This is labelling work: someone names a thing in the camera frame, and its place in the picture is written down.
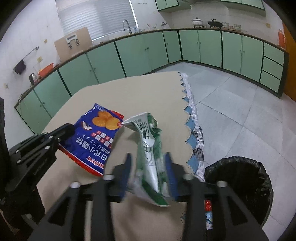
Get dark green white snack bag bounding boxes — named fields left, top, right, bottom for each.
left=122, top=113, right=170, bottom=207

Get black lined trash bin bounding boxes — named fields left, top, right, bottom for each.
left=205, top=156, right=273, bottom=227

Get green lower kitchen cabinets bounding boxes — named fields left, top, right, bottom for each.
left=15, top=29, right=289, bottom=133

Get green kitchen cabinets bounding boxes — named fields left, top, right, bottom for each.
left=15, top=29, right=289, bottom=133
left=154, top=0, right=265, bottom=12

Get green upper kitchen cabinets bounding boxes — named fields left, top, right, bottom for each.
left=154, top=0, right=265, bottom=12

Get blue biscuit snack bag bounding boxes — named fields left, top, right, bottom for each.
left=59, top=103, right=124, bottom=177

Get blue red silver wrapper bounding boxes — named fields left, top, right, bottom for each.
left=205, top=200, right=213, bottom=230

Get steel kettle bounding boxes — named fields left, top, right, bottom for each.
left=29, top=73, right=39, bottom=86

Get beige tablecloth with blue trim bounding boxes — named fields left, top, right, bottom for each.
left=45, top=71, right=204, bottom=240

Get orange basin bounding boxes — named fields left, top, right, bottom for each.
left=38, top=63, right=54, bottom=78

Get dark hanging towel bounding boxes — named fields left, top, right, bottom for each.
left=14, top=59, right=26, bottom=75

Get cardboard sheet with picture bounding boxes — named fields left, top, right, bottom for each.
left=54, top=27, right=93, bottom=63

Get chrome sink faucet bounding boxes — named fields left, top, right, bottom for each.
left=122, top=19, right=133, bottom=35

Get window blinds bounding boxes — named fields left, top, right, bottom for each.
left=56, top=0, right=138, bottom=40

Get white cooking pot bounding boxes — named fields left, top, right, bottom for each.
left=192, top=18, right=204, bottom=28

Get black wok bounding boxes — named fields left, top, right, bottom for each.
left=208, top=19, right=223, bottom=29

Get orange thermos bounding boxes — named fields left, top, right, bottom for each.
left=278, top=29, right=285, bottom=50

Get wooden door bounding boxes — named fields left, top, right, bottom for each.
left=283, top=24, right=296, bottom=101

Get wall towel rail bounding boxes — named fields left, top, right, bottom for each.
left=22, top=46, right=39, bottom=60

